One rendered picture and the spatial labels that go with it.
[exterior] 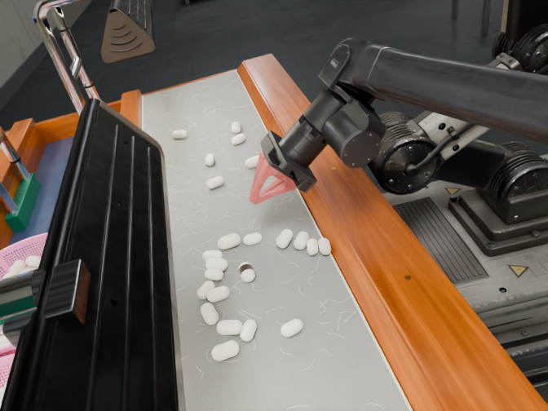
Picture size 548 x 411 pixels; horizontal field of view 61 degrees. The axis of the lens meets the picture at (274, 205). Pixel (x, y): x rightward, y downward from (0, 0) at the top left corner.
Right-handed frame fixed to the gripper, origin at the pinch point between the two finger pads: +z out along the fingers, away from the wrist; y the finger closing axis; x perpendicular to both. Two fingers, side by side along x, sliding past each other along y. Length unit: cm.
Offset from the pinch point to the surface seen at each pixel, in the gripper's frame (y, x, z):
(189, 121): -55, 1, 13
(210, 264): 3.9, -0.5, 11.9
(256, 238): 0.5, 4.8, 5.9
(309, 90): -222, 105, 6
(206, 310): 13.3, -1.7, 12.9
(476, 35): -237, 185, -93
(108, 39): -14.8, -28.0, -4.2
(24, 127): -75, -29, 48
